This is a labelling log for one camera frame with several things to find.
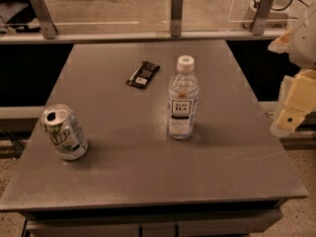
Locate left metal rail bracket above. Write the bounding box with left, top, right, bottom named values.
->
left=30, top=0, right=57, bottom=40

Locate middle metal rail bracket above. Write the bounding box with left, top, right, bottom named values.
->
left=170, top=0, right=184, bottom=38

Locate right metal rail bracket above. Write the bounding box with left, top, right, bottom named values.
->
left=250, top=0, right=275, bottom=36

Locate clear tea water bottle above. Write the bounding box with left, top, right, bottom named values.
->
left=167, top=55, right=199, bottom=139

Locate black snack wrapper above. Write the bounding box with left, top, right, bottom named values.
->
left=126, top=61, right=160, bottom=89

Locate metal rail bracket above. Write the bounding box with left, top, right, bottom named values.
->
left=250, top=0, right=275, bottom=36
left=30, top=0, right=57, bottom=40
left=170, top=0, right=184, bottom=38

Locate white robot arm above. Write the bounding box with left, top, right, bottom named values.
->
left=268, top=2, right=316, bottom=137

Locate white device with cable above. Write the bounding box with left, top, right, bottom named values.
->
left=243, top=0, right=303, bottom=29

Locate green white 7up can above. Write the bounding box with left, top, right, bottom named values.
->
left=39, top=104, right=88, bottom=161

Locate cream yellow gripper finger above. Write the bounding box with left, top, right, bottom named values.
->
left=270, top=69, right=316, bottom=137

